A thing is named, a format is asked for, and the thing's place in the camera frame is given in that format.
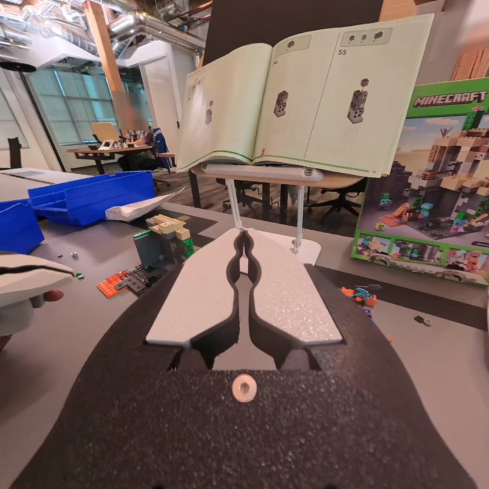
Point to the person's left hand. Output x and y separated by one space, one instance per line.
54 295

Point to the white paper bag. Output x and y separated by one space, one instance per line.
133 208

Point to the grey toy brick building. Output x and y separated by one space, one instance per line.
160 248

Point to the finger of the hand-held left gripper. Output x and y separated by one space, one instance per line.
23 263
23 286

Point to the scattered small toy pieces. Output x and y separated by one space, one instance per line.
75 255

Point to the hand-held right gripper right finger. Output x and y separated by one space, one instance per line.
294 301

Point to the black office chair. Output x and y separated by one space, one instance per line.
336 198
244 195

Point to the tan chair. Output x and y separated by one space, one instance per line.
105 132

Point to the orange plate with turquoise tool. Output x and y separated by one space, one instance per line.
349 293

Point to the white book stand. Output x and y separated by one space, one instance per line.
267 174

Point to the green toy brick set box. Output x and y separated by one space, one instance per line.
439 191

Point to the black board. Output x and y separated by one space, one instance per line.
267 23

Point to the blue plastic bin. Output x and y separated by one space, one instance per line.
19 229
95 198

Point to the wooden office table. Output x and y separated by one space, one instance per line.
344 182
114 149

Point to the purple turquoise toy figure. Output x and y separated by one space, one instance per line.
368 313

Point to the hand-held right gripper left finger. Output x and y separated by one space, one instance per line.
198 298

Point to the toy instruction booklet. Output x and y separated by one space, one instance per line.
344 95

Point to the grey desk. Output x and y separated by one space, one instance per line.
76 344
38 176

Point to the blue jacket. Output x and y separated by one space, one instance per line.
162 147

